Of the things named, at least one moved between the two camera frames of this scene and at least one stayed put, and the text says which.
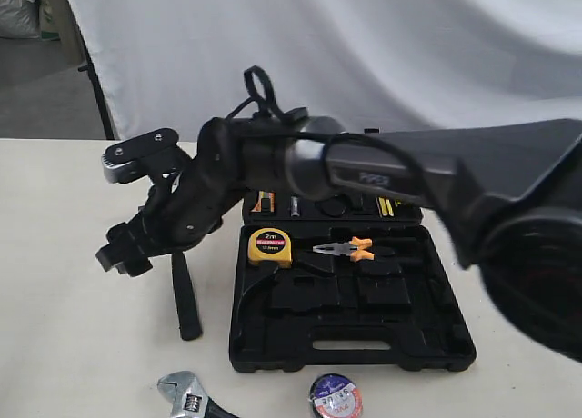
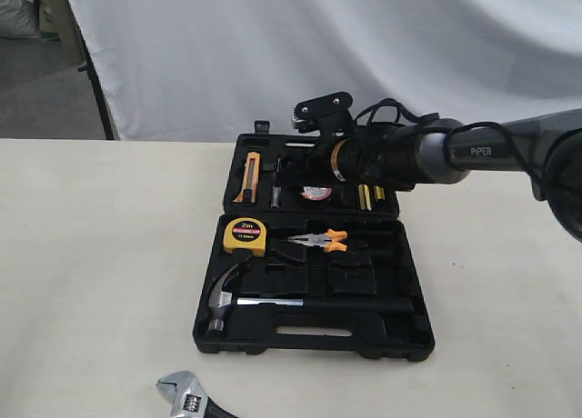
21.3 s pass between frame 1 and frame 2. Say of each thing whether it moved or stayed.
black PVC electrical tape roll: moved
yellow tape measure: moved
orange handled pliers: moved
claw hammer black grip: moved
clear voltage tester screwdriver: moved
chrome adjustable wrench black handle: stayed
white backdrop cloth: stayed
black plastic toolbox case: moved
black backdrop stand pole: stayed
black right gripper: moved
